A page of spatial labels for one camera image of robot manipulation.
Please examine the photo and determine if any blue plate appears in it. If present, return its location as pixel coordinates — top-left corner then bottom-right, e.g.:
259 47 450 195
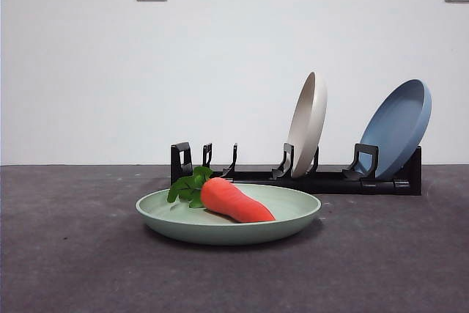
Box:
360 78 432 179

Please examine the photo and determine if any white plate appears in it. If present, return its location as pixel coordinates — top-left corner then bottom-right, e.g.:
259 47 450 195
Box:
287 70 328 178

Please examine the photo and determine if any black plate rack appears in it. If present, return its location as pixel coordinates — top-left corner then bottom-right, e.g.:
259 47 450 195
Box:
170 141 423 196

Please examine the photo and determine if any green plate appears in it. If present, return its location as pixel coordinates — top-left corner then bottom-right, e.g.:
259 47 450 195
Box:
135 183 322 246

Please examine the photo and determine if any orange carrot with green leaves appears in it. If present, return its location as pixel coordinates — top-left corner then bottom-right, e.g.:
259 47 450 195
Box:
167 166 276 224

